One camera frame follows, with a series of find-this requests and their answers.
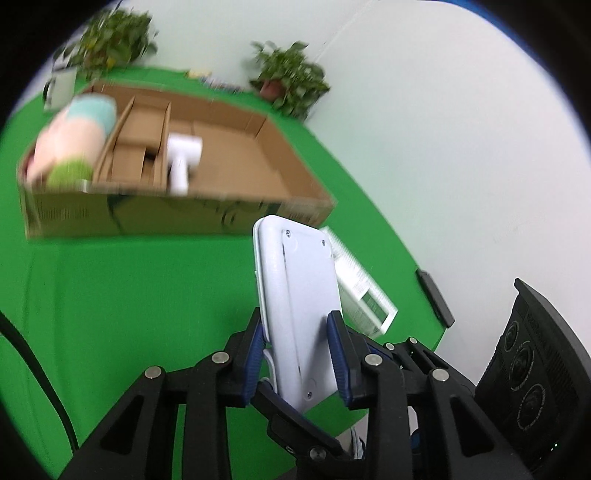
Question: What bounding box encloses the white mug dark handle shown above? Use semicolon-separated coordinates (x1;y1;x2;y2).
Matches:
44;69;77;112

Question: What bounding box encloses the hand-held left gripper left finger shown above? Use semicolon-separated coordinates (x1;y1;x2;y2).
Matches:
58;307;266;480

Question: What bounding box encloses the white hair dryer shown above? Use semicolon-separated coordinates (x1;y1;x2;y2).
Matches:
166;133;204;197

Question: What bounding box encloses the black cable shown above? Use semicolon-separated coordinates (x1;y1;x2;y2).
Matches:
0;311;79;455

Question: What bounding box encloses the white rectangular plastic device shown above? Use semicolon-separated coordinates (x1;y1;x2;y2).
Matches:
253;215;343;414

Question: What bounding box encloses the green table cloth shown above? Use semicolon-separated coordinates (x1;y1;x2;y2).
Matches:
0;65;455;480

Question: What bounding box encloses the black rectangular block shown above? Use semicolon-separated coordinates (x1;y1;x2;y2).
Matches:
417;269;455;328

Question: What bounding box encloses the white paper box green label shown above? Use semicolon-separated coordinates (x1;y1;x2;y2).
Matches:
321;225;399;337

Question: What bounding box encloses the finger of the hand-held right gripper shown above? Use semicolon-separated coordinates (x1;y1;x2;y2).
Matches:
381;336;477;403
255;382;356;468

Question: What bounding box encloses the small brown cardboard box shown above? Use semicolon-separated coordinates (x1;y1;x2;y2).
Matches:
95;95;172;188

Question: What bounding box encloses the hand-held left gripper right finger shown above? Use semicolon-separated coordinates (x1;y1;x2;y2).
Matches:
325;310;532;480

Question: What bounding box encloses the pastel plush toy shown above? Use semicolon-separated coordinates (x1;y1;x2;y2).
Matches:
25;92;118;190

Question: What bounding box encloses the bushy potted plant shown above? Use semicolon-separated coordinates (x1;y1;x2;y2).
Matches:
53;9;160;81

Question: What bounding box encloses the large cardboard box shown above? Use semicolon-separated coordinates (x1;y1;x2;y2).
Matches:
17;78;338;239

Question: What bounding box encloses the potted plant terracotta pot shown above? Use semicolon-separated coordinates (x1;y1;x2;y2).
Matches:
249;41;331;121

